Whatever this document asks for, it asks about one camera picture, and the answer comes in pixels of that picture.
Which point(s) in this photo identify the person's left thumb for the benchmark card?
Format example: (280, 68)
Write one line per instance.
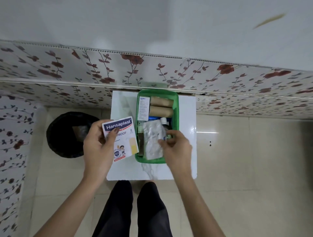
(113, 136)

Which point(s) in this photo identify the blue packet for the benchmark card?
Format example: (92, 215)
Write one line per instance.
(154, 118)

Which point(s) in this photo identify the person's left leg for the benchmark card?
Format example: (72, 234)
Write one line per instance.
(115, 210)

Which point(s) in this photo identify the person's leg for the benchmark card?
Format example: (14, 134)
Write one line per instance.
(115, 210)
(152, 210)

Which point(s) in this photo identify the white blue plaster box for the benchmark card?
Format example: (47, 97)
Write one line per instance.
(123, 142)

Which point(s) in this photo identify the person's right forearm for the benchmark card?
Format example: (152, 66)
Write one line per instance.
(198, 202)

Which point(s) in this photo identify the white capped bottle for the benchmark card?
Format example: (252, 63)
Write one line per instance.
(165, 121)

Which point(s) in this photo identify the brown paper scrap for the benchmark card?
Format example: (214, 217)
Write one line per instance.
(80, 133)

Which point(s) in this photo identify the white medicine box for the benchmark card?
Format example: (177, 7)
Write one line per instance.
(143, 108)

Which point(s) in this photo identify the person's right hand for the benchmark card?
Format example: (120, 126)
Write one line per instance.
(178, 152)

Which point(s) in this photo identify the person's right thumb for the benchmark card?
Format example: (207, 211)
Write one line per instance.
(163, 146)

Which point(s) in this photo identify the person's left hand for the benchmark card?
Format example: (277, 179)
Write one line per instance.
(94, 153)

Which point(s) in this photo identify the person's right leg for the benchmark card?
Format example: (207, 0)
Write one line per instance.
(152, 210)

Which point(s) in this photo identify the silver blister pack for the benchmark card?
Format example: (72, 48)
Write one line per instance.
(151, 141)

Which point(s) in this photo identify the person's left forearm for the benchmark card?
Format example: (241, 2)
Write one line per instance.
(71, 207)

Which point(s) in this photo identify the black trash bin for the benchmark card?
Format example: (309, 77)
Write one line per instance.
(61, 136)

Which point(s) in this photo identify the green plastic basket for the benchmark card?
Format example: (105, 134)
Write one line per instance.
(174, 114)

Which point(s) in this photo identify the brown bandage roll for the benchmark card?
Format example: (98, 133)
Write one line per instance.
(161, 101)
(161, 111)

